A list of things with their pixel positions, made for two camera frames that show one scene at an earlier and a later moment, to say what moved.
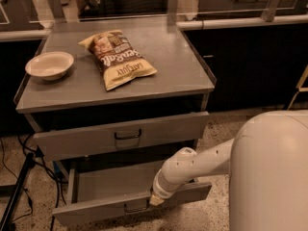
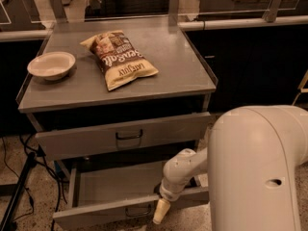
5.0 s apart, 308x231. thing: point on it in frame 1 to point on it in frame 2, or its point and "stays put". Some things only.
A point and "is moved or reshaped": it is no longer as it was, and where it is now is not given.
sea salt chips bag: [118, 61] stays put
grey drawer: [96, 189] is moved or reshaped
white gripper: [160, 192] to [167, 192]
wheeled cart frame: [298, 87] stays put
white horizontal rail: [243, 22] stays put
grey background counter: [224, 1] stays put
